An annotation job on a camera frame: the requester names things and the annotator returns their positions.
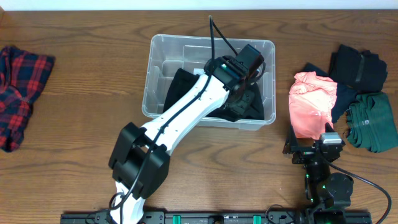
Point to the clear plastic storage bin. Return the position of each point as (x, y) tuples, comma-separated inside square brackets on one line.
[(168, 53)]

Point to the red navy plaid shirt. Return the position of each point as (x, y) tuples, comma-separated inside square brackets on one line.
[(23, 78)]

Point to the navy folded garment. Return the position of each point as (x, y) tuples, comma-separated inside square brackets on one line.
[(345, 95)]

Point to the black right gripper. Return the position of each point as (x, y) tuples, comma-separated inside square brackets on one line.
[(293, 145)]

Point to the dark green folded garment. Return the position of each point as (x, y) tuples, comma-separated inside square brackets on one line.
[(371, 123)]

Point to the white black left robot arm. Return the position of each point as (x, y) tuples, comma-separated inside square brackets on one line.
[(141, 156)]

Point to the pink garment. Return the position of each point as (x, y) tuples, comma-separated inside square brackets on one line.
[(311, 99)]

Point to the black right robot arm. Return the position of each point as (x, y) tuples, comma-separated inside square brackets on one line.
[(330, 193)]

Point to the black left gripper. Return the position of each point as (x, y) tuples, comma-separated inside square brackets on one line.
[(241, 101)]

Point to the black garment with band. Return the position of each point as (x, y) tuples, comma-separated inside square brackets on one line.
[(363, 71)]

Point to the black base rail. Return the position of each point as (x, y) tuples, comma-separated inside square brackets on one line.
[(276, 216)]

